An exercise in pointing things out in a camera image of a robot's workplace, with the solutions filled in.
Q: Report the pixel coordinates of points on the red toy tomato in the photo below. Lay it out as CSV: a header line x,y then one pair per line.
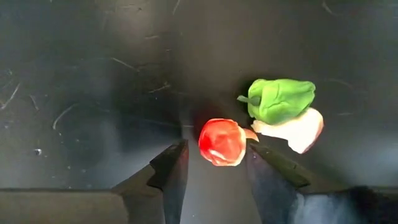
x,y
222,141

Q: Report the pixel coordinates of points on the small green bell pepper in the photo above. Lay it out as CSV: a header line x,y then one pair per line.
x,y
280,99

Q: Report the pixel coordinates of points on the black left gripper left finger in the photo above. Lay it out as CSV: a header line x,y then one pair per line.
x,y
174,174

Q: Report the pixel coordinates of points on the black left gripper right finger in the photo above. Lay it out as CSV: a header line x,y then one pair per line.
x,y
270,186

